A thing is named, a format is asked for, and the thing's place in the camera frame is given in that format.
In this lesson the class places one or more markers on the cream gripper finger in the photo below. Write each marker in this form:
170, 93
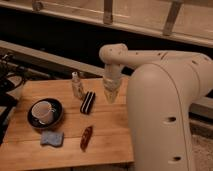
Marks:
111, 96

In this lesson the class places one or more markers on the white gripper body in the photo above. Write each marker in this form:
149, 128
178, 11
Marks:
112, 84

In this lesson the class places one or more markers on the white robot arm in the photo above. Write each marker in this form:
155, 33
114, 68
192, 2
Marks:
160, 92

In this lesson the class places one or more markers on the small clear bottle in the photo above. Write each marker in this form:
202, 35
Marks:
77, 86

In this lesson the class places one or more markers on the black saucer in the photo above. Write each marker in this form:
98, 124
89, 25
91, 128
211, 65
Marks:
57, 115

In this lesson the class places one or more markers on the white cup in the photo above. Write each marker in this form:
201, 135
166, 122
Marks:
43, 111

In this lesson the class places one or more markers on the blue sponge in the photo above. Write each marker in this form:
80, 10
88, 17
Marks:
51, 138

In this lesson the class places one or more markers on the round metal window knob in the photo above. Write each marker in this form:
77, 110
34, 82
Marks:
37, 5

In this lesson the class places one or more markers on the metal window bracket centre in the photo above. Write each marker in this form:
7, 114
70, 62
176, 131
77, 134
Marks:
108, 12

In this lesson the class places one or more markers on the metal window bracket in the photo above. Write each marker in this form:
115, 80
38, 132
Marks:
108, 12
172, 17

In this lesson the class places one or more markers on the metal window bracket right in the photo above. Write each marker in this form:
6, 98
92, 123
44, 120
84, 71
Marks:
172, 17

